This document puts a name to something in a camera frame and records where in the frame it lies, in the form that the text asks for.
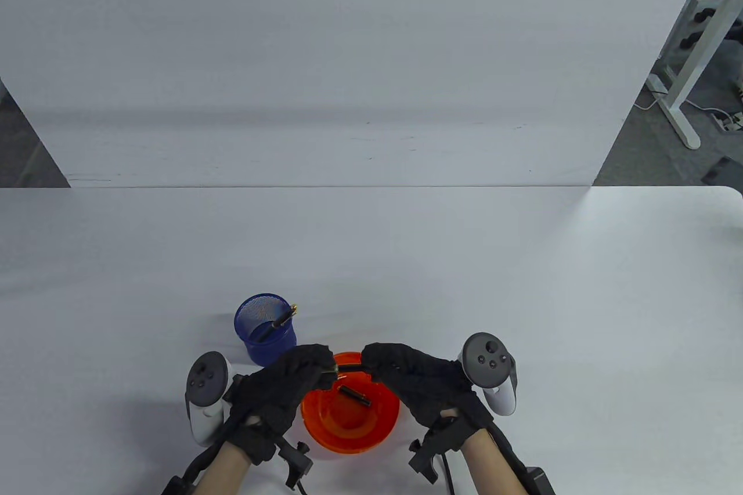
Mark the person's left hand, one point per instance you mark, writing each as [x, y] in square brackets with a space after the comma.
[273, 396]

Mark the person's right hand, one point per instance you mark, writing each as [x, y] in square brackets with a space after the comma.
[435, 390]

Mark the black pen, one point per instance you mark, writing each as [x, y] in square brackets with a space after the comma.
[284, 318]

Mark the person's right forearm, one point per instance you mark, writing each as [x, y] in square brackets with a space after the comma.
[493, 469]

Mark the person's left forearm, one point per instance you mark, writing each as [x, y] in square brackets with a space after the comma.
[223, 474]

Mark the grey and white controller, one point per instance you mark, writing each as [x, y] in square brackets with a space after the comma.
[206, 379]
[487, 358]

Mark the orange plastic bowl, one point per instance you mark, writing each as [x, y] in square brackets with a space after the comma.
[348, 431]

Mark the blue mesh pen holder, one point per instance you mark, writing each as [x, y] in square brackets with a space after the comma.
[255, 309]

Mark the white partition board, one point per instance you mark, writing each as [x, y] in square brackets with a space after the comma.
[348, 54]

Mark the grey power strip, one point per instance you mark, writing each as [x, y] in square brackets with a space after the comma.
[728, 122]

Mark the black office chair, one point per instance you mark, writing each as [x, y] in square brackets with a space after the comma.
[699, 16]

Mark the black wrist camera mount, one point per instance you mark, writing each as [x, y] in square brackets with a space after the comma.
[299, 463]
[426, 457]

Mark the white desk frame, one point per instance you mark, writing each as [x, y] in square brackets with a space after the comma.
[686, 135]

